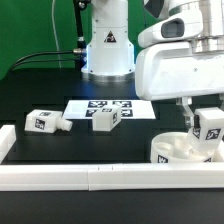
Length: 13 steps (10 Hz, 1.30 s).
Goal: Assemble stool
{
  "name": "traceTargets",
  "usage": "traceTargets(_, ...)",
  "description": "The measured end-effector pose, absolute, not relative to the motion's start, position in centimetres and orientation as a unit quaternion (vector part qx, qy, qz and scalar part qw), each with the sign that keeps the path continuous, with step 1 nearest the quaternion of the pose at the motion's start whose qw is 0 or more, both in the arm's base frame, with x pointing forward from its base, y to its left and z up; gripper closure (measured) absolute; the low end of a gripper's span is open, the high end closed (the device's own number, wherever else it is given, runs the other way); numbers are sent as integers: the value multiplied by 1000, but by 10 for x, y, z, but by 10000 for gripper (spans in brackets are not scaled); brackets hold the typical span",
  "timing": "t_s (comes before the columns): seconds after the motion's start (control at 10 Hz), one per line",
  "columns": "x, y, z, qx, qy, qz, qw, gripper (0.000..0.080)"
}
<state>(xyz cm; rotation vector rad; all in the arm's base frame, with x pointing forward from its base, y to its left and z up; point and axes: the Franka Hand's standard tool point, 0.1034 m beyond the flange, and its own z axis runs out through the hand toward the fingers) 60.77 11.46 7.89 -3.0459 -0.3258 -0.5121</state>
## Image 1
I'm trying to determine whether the white fence rail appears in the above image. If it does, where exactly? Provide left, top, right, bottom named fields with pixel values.
left=0, top=163, right=224, bottom=191
left=0, top=125, right=16, bottom=164

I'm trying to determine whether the white front fence rail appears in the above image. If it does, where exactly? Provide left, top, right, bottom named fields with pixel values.
left=0, top=163, right=224, bottom=191

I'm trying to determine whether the grey thin cable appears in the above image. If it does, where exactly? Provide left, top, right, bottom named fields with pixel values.
left=50, top=0, right=63, bottom=69

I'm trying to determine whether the black cable pair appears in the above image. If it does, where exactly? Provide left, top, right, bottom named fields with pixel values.
left=9, top=49, right=84, bottom=72

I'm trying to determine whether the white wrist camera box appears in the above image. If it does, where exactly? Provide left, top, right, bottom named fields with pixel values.
left=138, top=10, right=203, bottom=48

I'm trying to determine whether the white marker sheet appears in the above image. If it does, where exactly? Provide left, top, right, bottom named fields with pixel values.
left=63, top=99, right=155, bottom=120

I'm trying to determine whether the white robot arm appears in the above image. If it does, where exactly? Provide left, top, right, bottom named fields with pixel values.
left=82, top=0, right=224, bottom=126

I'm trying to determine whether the black camera stand pole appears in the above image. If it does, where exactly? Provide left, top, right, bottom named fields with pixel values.
left=72, top=0, right=90, bottom=70

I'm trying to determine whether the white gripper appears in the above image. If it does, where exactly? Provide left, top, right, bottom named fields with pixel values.
left=135, top=41, right=224, bottom=128

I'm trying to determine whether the white round stool seat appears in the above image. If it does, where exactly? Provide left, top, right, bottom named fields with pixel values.
left=150, top=132, right=224, bottom=163

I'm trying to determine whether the white left fence rail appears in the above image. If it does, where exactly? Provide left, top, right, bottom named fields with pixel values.
left=0, top=125, right=16, bottom=164

